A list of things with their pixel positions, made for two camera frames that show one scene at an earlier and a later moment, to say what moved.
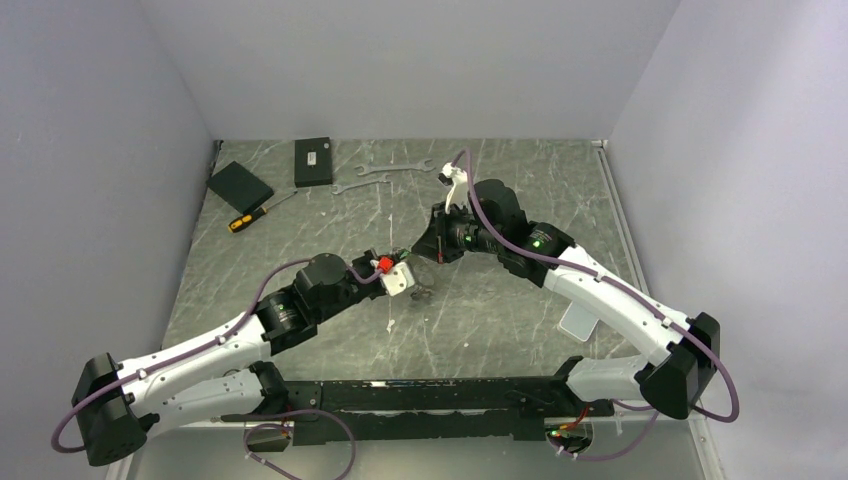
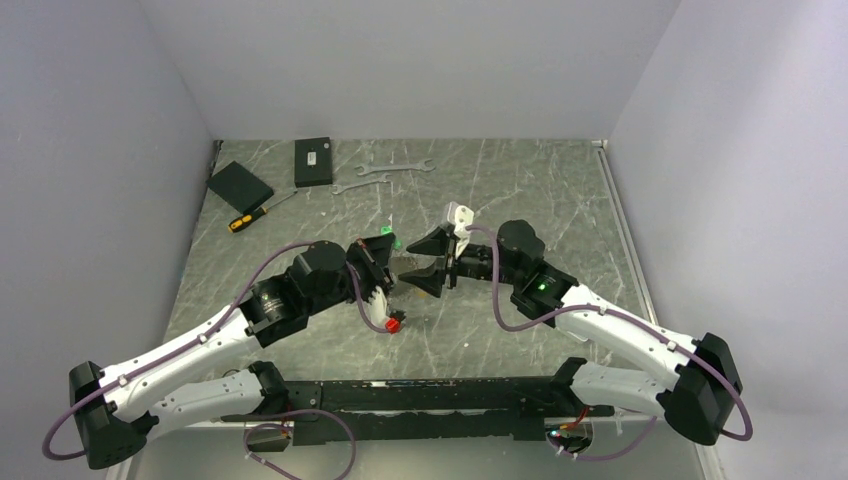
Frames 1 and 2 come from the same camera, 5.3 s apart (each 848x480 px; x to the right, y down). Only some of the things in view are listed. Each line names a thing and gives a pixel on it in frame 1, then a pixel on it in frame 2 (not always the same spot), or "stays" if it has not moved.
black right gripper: x=434 y=242 -> x=430 y=280
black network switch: x=312 y=162 stays
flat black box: x=240 y=187 stays
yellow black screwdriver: x=242 y=220 stays
